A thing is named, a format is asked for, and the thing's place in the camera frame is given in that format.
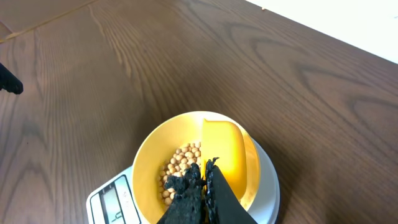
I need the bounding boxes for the yellow measuring scoop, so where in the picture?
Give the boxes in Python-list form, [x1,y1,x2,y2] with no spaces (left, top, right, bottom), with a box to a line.
[200,119,247,200]

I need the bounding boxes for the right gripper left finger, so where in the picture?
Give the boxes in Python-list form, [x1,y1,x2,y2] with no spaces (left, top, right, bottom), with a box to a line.
[157,163,205,224]

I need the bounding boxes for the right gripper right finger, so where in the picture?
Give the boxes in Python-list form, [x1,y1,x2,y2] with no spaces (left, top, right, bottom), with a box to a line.
[205,157,257,224]

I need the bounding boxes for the soybeans in bowl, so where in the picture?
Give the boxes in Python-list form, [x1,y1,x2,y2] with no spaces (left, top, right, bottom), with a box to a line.
[156,141,201,207]

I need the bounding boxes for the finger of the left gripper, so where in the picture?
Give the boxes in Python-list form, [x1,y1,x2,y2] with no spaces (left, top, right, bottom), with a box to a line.
[0,63,24,95]

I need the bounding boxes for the pale yellow bowl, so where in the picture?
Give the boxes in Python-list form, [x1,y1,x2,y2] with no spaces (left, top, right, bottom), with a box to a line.
[131,111,261,223]

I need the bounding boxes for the white digital kitchen scale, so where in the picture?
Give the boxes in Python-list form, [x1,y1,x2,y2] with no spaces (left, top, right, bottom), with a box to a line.
[86,141,280,224]

